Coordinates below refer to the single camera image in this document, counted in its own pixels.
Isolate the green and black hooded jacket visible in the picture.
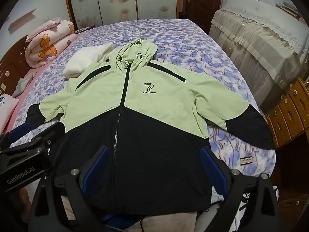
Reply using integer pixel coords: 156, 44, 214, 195
25, 40, 276, 217

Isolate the pink bear print rolled quilt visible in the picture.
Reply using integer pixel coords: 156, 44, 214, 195
25, 18, 75, 69

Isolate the pink bed sheet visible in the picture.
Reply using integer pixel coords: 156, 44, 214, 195
0, 32, 80, 136

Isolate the brown wooden headboard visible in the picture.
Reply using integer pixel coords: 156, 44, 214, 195
0, 35, 31, 97

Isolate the white fluffy folded garment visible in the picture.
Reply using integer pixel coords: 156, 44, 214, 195
63, 42, 115, 79

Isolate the wooden drawer cabinet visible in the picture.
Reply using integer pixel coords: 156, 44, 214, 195
266, 77, 309, 148

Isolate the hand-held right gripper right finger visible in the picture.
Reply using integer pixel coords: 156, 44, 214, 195
199, 146, 282, 232

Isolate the pink wall shelf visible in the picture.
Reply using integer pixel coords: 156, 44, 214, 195
8, 11, 41, 31

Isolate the dark wooden door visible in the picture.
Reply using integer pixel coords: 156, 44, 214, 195
182, 0, 224, 34

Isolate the purple cat print bed blanket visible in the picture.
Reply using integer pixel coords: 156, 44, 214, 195
14, 18, 277, 211

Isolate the pink and white pillow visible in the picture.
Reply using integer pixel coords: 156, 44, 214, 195
0, 93, 20, 133

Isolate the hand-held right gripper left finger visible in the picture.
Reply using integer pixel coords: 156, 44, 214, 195
29, 146, 111, 232

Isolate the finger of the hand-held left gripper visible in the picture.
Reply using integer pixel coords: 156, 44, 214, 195
0, 121, 65, 160
0, 123, 32, 148

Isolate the grey crumpled cloth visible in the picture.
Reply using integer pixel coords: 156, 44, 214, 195
12, 76, 33, 98

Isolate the floral sliding door wardrobe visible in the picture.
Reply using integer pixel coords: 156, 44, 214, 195
63, 0, 184, 28

